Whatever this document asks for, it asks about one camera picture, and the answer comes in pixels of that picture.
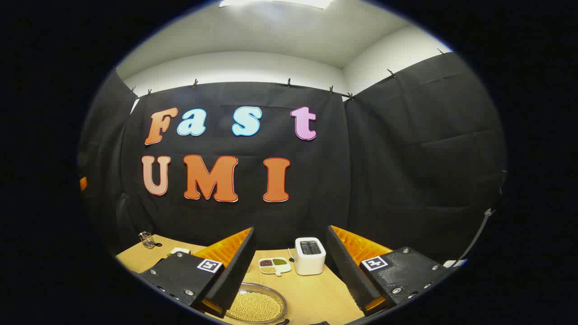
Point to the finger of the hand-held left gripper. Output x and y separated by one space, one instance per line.
83 183

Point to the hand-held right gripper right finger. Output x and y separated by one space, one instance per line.
345 271

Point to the sandwich on white plate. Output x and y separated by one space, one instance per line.
180 250

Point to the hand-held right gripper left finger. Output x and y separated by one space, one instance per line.
235 271

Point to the white divided dish of beans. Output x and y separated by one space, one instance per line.
273 266

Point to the row of black cloth clips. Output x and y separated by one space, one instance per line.
289 83

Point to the black backdrop cloth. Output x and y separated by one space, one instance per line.
361 180

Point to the pile of yellow soybeans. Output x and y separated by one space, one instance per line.
255 307

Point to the ceiling light panel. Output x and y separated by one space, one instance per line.
275 2

